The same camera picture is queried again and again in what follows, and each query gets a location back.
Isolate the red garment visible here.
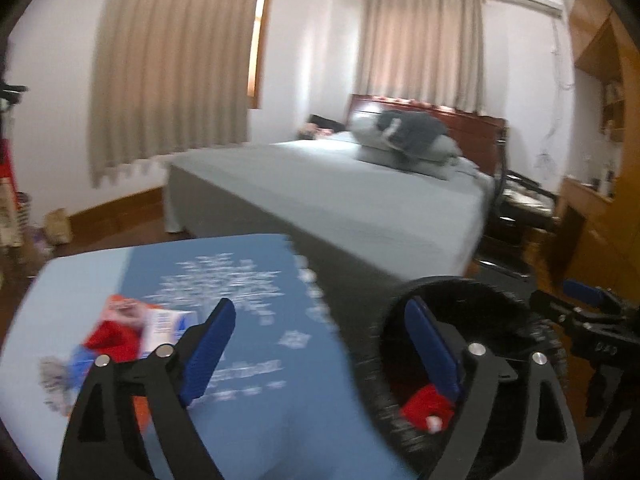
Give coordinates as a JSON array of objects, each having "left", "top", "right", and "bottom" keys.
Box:
[{"left": 0, "top": 139, "right": 21, "bottom": 182}]

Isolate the purple bag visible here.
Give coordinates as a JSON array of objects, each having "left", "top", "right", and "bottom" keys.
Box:
[{"left": 29, "top": 225, "right": 52, "bottom": 253}]

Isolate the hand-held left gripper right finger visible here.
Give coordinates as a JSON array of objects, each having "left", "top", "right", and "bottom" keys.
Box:
[{"left": 404, "top": 297, "right": 585, "bottom": 480}]

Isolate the brown paper bag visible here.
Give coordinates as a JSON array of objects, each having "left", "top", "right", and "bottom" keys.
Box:
[{"left": 45, "top": 208, "right": 72, "bottom": 245}]

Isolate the black chair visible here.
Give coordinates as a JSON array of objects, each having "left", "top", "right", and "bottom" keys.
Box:
[{"left": 474, "top": 127, "right": 562, "bottom": 281}]

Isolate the light grey folded quilt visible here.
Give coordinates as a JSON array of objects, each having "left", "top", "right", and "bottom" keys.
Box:
[{"left": 350, "top": 112, "right": 463, "bottom": 181}]

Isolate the black clothes rack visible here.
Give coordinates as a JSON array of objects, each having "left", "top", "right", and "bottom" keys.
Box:
[{"left": 0, "top": 82, "right": 29, "bottom": 108}]

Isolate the wide beige curtain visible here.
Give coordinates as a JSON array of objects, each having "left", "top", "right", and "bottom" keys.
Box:
[{"left": 89, "top": 0, "right": 266, "bottom": 189}]

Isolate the wooden wall cabinet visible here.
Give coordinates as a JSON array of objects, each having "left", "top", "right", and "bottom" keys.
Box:
[{"left": 547, "top": 0, "right": 640, "bottom": 321}]

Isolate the dark grey garment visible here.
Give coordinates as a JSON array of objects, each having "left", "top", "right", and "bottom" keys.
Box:
[{"left": 375, "top": 110, "right": 449, "bottom": 153}]

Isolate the narrow beige curtain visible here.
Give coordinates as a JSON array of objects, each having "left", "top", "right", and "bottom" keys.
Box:
[{"left": 354, "top": 0, "right": 485, "bottom": 115}]

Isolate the black trash bin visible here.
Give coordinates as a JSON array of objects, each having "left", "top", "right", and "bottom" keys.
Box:
[{"left": 357, "top": 275, "right": 571, "bottom": 480}]

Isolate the white printed bag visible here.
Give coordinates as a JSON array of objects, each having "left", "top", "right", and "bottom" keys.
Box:
[{"left": 0, "top": 177, "right": 24, "bottom": 249}]

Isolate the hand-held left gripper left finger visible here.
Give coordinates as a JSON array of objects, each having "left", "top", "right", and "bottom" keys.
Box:
[{"left": 56, "top": 298, "right": 237, "bottom": 480}]

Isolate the red crumpled wrapper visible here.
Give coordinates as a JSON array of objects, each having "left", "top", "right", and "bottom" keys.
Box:
[{"left": 400, "top": 384, "right": 456, "bottom": 433}]

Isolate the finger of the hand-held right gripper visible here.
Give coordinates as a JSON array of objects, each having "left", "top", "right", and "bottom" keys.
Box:
[
  {"left": 529, "top": 289, "right": 591, "bottom": 330},
  {"left": 561, "top": 280, "right": 625, "bottom": 312}
]

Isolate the white blue carton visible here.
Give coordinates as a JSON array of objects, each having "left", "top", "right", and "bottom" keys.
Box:
[{"left": 141, "top": 309, "right": 196, "bottom": 358}]

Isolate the red snack packet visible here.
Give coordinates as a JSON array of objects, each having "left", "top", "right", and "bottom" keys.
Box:
[{"left": 82, "top": 294, "right": 150, "bottom": 363}]

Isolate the black pillow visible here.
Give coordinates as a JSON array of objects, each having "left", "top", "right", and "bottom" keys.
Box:
[{"left": 307, "top": 114, "right": 347, "bottom": 131}]

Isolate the bed with grey sheet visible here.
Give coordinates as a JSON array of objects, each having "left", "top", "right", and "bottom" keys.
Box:
[{"left": 164, "top": 130, "right": 503, "bottom": 341}]

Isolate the dark wooden headboard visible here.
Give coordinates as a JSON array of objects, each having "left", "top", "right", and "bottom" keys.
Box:
[{"left": 347, "top": 94, "right": 507, "bottom": 177}]

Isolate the wooden window frame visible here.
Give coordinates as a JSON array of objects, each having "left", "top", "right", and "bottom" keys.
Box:
[{"left": 248, "top": 0, "right": 276, "bottom": 110}]

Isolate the blue printed tablecloth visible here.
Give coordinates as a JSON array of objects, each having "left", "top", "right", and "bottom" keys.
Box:
[{"left": 0, "top": 234, "right": 416, "bottom": 480}]

